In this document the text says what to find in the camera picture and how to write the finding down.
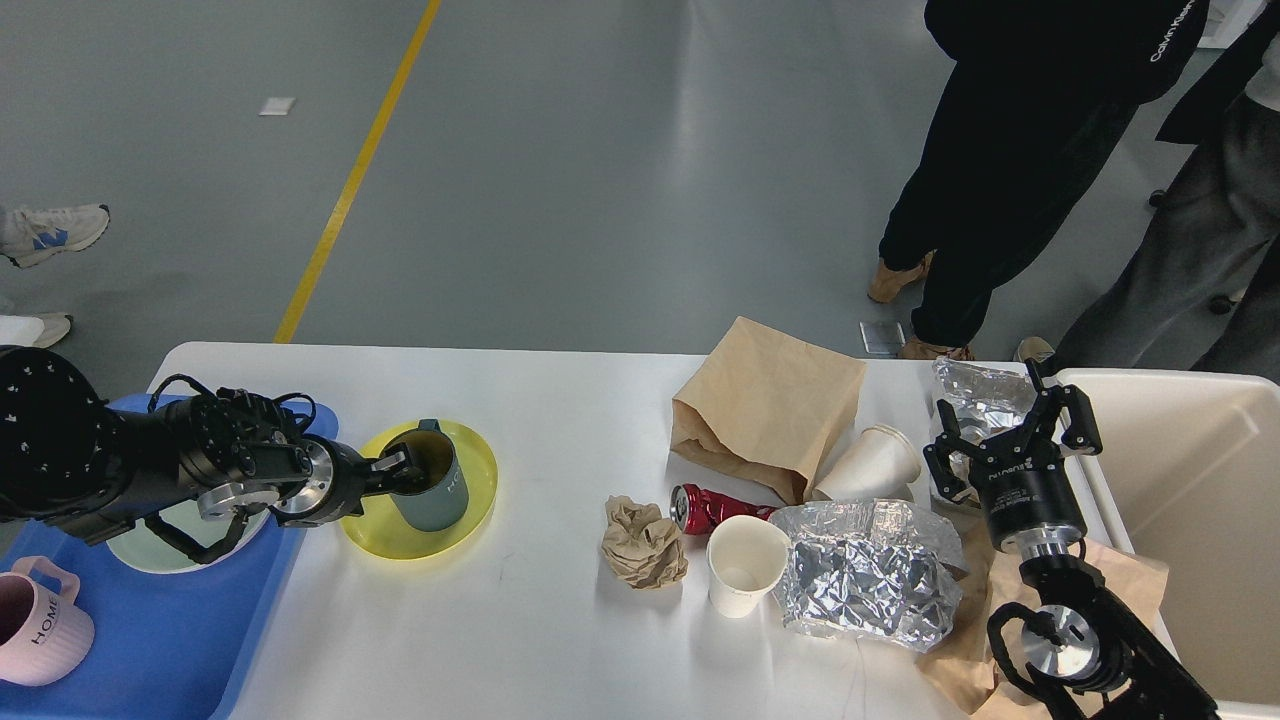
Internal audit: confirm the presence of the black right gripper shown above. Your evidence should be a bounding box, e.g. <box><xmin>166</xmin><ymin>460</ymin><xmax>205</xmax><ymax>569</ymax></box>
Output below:
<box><xmin>927</xmin><ymin>359</ymin><xmax>1103</xmax><ymax>551</ymax></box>

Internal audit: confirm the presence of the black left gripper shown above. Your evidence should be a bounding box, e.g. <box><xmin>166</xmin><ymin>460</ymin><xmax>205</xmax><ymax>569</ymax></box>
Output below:
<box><xmin>270</xmin><ymin>436</ymin><xmax>429</xmax><ymax>528</ymax></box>

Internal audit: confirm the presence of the dark green mug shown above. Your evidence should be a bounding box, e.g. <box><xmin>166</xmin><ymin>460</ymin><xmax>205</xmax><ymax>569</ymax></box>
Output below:
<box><xmin>380</xmin><ymin>419</ymin><xmax>468</xmax><ymax>532</ymax></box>

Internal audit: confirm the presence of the yellow plastic plate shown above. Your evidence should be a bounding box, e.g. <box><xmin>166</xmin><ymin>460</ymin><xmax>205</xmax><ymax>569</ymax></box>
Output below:
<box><xmin>339</xmin><ymin>419</ymin><xmax>499</xmax><ymax>561</ymax></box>

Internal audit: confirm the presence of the pink ribbed mug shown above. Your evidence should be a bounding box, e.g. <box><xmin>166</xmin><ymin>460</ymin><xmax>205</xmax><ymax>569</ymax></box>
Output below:
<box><xmin>1</xmin><ymin>556</ymin><xmax>96</xmax><ymax>687</ymax></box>

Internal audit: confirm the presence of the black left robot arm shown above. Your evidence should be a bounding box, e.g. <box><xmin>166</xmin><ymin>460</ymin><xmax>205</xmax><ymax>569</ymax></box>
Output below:
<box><xmin>1</xmin><ymin>345</ymin><xmax>444</xmax><ymax>565</ymax></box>

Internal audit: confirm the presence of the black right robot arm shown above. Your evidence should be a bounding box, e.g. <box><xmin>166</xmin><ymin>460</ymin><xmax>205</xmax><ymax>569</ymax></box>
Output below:
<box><xmin>923</xmin><ymin>359</ymin><xmax>1219</xmax><ymax>719</ymax></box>

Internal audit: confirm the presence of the small crumpled foil bag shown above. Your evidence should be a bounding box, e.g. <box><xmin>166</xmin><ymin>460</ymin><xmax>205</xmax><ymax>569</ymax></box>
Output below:
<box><xmin>928</xmin><ymin>357</ymin><xmax>1041</xmax><ymax>512</ymax></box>

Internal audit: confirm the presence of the tipped white paper cup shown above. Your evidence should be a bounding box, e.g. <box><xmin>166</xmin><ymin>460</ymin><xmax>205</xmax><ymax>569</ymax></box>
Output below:
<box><xmin>810</xmin><ymin>424</ymin><xmax>922</xmax><ymax>502</ymax></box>

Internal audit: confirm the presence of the large crumpled foil sheet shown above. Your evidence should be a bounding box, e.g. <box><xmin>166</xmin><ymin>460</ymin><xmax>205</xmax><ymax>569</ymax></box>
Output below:
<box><xmin>769</xmin><ymin>498</ymin><xmax>968</xmax><ymax>653</ymax></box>

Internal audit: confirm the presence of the beige plastic bin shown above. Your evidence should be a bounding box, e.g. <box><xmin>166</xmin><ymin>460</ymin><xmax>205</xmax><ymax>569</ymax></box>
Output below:
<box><xmin>1059</xmin><ymin>369</ymin><xmax>1279</xmax><ymax>719</ymax></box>

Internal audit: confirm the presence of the flat brown paper sheet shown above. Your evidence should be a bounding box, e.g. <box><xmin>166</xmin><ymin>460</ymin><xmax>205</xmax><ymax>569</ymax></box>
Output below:
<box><xmin>916</xmin><ymin>523</ymin><xmax>1169</xmax><ymax>719</ymax></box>

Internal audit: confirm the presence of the person in grey trousers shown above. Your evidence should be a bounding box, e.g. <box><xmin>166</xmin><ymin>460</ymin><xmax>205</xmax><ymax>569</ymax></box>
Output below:
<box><xmin>1015</xmin><ymin>0</ymin><xmax>1280</xmax><ymax>383</ymax></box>

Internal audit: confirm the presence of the brown paper bag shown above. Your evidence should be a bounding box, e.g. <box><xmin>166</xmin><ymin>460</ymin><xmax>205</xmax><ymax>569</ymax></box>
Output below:
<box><xmin>671</xmin><ymin>316</ymin><xmax>868</xmax><ymax>505</ymax></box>

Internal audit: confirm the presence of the crumpled brown paper ball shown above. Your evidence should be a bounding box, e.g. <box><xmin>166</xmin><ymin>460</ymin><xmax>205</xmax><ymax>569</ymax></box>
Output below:
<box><xmin>600</xmin><ymin>496</ymin><xmax>689</xmax><ymax>591</ymax></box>

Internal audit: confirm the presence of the pale green plate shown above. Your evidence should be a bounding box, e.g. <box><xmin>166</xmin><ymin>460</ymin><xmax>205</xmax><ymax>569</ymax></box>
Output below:
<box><xmin>108</xmin><ymin>500</ymin><xmax>271</xmax><ymax>574</ymax></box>

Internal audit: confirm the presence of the blue plastic tray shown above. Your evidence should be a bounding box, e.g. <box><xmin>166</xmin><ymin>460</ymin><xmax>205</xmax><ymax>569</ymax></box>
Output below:
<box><xmin>0</xmin><ymin>393</ymin><xmax>340</xmax><ymax>720</ymax></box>

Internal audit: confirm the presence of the upright white paper cup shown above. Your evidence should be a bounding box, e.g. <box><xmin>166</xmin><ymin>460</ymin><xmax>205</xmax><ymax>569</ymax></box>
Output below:
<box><xmin>707</xmin><ymin>515</ymin><xmax>791</xmax><ymax>619</ymax></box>

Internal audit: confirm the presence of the crushed red soda can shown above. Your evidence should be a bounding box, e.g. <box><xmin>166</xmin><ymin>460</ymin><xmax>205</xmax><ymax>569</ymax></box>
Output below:
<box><xmin>669</xmin><ymin>484</ymin><xmax>778</xmax><ymax>536</ymax></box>

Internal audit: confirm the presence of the person in black clothes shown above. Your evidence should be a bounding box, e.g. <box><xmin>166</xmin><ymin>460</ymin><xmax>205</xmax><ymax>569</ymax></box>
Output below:
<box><xmin>868</xmin><ymin>1</ymin><xmax>1210</xmax><ymax>361</ymax></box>

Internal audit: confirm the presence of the white blue sneaker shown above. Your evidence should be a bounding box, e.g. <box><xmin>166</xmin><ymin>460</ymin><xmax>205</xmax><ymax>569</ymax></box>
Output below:
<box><xmin>1</xmin><ymin>204</ymin><xmax>111</xmax><ymax>268</ymax></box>

